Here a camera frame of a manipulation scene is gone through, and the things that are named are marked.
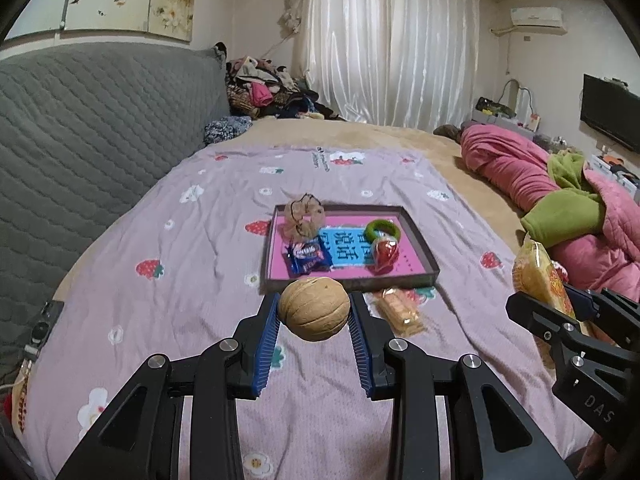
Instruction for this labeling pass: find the yellow packaged pastry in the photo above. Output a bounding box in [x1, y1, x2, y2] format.
[511, 238, 601, 346]

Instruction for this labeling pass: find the clear packet of biscuits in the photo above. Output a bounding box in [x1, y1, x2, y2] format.
[373, 288, 425, 337]

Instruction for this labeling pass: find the tan walnut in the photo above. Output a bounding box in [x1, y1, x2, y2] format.
[278, 276, 350, 342]

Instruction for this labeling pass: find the person's hand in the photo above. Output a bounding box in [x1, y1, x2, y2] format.
[577, 432, 622, 479]

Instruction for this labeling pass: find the pink quilt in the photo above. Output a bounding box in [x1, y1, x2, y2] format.
[461, 125, 639, 301]

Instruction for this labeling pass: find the green blanket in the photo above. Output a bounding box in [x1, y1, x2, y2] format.
[521, 151, 606, 248]

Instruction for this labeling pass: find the black device at bedside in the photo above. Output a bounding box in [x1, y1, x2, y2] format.
[23, 300, 65, 362]

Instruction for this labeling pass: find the pink strawberry bed sheet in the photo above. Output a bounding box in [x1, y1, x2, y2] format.
[19, 145, 597, 480]

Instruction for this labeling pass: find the black television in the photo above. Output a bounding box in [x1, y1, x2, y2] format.
[580, 74, 640, 153]

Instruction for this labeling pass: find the red wrapped candy in tray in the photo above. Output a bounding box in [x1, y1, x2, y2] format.
[371, 236, 399, 274]

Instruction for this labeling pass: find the blue snack packet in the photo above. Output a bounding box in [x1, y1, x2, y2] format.
[285, 237, 333, 276]

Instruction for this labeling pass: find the dark tray pink bottom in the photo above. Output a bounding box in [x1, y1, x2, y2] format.
[260, 204, 440, 292]

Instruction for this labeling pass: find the beige frilly scrunchie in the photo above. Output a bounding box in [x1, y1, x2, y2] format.
[282, 193, 326, 243]

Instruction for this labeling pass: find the white air conditioner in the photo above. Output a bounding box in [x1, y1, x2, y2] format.
[510, 6, 567, 35]

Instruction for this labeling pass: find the grey quilted headboard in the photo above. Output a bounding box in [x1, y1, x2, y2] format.
[1, 42, 228, 375]

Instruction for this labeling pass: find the blue patterned cloth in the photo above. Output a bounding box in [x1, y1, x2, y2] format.
[204, 116, 253, 145]

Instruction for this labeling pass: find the white curtain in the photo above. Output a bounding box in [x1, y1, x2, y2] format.
[282, 0, 480, 131]

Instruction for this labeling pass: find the pile of clothes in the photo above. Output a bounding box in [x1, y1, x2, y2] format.
[226, 56, 343, 120]

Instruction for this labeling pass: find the green fuzzy ring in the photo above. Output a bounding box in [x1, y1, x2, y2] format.
[362, 219, 402, 244]

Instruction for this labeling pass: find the flower wall painting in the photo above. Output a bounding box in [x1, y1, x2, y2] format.
[8, 0, 194, 42]

